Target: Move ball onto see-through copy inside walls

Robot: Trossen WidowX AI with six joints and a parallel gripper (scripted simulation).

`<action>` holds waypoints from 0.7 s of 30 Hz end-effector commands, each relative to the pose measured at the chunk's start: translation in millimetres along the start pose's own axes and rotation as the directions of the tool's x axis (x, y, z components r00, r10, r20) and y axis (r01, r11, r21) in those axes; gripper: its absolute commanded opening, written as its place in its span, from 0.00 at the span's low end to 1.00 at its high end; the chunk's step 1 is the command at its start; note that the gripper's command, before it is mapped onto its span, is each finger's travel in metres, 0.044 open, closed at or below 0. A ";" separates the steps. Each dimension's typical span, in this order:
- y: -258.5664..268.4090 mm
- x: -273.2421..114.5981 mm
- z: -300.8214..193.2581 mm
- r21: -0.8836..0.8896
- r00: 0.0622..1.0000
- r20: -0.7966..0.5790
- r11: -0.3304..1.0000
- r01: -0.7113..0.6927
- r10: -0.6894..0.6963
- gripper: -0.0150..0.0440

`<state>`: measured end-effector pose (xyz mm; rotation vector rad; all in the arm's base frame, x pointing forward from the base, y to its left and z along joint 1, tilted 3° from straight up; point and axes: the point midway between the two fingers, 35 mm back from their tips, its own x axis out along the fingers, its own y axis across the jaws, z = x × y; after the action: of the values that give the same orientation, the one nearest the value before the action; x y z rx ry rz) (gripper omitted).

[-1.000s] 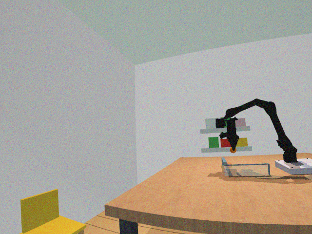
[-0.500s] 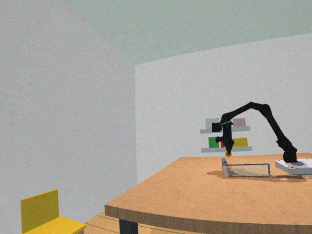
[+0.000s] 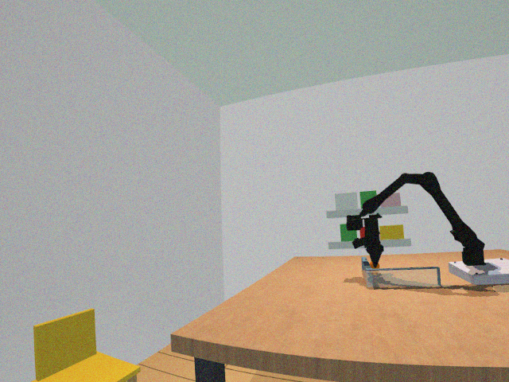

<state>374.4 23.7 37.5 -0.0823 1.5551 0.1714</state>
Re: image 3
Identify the clear low wall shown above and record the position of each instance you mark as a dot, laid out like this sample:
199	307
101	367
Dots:
404	278

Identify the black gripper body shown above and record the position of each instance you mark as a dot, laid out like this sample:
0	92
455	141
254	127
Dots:
374	244

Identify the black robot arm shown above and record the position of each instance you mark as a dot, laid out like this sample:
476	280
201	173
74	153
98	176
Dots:
472	254

